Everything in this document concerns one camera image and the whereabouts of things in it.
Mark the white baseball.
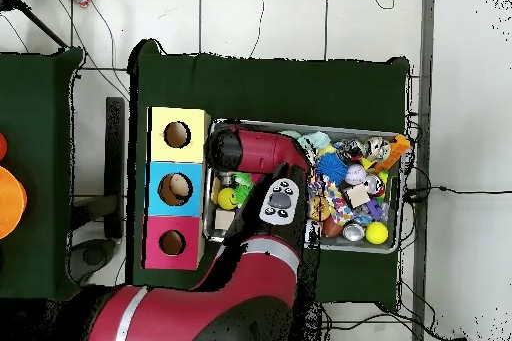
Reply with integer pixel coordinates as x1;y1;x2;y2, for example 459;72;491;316
344;163;368;186

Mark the grey floor cable cover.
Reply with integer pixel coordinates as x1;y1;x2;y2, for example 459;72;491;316
411;0;436;341

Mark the large orange round object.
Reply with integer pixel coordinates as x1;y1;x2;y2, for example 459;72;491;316
0;164;28;241

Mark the yellow smiley ball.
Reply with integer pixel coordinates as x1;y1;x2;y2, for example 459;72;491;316
217;187;239;211

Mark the metal mesh bin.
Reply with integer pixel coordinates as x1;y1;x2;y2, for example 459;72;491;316
202;118;402;255

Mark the large blue spiky ball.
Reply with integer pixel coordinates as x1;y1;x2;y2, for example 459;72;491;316
315;152;348;185

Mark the black panel stand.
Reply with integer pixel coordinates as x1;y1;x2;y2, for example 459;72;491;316
69;96;126;240

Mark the green spiky ball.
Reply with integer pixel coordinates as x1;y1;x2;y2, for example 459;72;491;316
233;174;256;207

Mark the dark green table cloth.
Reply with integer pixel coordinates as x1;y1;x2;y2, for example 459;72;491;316
0;47;91;303
124;38;411;314

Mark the yellow tennis ball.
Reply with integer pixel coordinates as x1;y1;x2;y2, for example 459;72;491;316
365;221;390;245

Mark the black cable with plug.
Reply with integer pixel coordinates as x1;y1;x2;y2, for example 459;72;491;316
402;184;512;203

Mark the wooden three-hole box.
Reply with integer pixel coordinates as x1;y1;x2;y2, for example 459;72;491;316
141;106;212;271

